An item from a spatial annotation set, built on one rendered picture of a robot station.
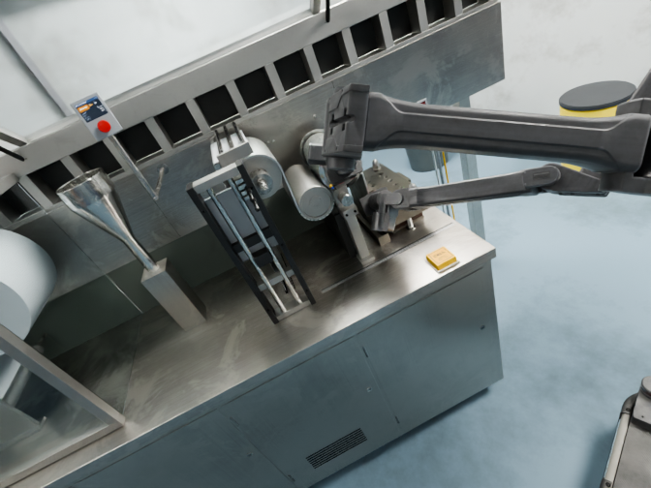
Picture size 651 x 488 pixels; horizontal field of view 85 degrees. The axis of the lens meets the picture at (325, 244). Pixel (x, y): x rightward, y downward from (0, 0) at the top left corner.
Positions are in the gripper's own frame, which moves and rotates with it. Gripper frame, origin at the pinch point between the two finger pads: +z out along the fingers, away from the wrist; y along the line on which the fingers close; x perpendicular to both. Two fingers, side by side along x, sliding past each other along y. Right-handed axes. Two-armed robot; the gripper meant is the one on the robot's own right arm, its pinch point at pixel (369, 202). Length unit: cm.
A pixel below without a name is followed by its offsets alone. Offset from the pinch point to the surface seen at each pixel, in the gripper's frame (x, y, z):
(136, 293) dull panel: 6, -100, 32
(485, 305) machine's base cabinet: -52, 22, -5
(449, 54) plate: 39, 58, 14
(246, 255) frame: 2.8, -45.5, -15.2
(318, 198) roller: 9.1, -17.2, -7.5
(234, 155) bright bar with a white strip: 30, -35, -21
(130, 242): 22, -78, -4
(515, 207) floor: -56, 128, 117
